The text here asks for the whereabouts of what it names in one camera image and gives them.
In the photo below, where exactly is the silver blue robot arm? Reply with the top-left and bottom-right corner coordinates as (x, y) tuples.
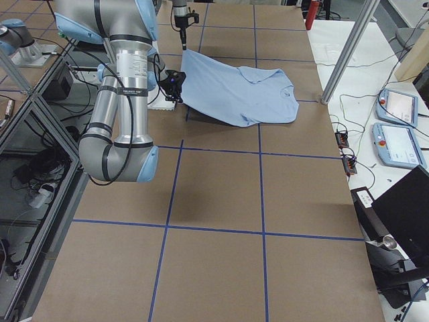
(172, 0), (188, 50)
(54, 1), (184, 182)

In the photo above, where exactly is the near blue teach pendant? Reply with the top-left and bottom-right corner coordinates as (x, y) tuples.
(372, 122), (426, 169)

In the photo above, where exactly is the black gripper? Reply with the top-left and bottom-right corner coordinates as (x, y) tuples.
(164, 83), (183, 103)
(176, 15), (189, 50)

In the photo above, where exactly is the black orange connector module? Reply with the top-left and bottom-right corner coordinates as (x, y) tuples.
(334, 131), (349, 148)
(341, 156), (357, 177)

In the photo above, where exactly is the red cylinder bottle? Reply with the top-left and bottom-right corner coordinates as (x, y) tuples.
(305, 0), (320, 31)

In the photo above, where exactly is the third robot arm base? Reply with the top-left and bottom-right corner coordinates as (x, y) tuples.
(1, 19), (57, 68)

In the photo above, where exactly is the light blue t-shirt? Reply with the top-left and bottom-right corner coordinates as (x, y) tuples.
(181, 50), (299, 127)

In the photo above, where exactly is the far blue teach pendant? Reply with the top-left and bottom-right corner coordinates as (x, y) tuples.
(376, 89), (418, 128)

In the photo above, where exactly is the aluminium frame post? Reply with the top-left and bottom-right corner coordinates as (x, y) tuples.
(320, 0), (380, 105)

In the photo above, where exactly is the black label box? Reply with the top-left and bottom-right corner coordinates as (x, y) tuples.
(351, 186), (389, 242)

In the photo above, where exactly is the black monitor on stand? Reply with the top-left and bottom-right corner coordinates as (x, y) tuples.
(367, 166), (428, 309)

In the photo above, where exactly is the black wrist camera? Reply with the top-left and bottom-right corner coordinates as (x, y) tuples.
(186, 11), (200, 26)
(160, 70), (186, 91)

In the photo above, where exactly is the blue teach pendant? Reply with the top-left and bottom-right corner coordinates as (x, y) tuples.
(372, 122), (426, 169)
(376, 89), (418, 128)

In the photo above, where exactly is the black power adapter box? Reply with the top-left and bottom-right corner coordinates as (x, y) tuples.
(42, 66), (73, 101)

